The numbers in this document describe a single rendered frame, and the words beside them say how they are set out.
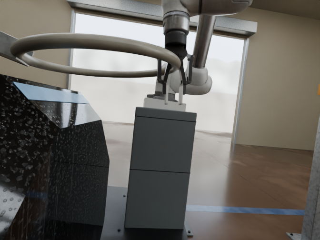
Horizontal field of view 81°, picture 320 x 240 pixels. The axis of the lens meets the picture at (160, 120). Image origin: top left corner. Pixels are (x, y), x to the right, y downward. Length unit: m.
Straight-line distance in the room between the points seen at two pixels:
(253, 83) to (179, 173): 5.30
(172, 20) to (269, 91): 6.06
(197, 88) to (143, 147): 0.55
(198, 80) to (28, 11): 5.59
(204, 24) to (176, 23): 0.61
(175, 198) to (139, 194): 0.24
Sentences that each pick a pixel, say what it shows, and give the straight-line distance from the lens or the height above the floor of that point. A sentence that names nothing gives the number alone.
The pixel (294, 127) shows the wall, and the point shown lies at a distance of 7.20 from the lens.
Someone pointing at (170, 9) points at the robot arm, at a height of 1.12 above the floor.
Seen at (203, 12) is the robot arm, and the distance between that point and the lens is 0.72.
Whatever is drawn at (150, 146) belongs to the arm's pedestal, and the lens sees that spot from 1.20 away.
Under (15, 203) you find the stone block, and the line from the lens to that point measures 0.33.
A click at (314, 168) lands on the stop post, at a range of 1.64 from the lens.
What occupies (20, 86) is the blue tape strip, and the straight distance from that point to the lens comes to 0.41.
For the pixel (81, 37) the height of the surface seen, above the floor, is 0.92.
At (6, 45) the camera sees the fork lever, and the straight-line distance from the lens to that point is 0.63.
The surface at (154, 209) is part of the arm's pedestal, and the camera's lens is 1.35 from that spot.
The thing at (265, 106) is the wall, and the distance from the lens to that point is 6.52.
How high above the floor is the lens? 0.80
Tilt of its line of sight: 3 degrees down
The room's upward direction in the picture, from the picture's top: 6 degrees clockwise
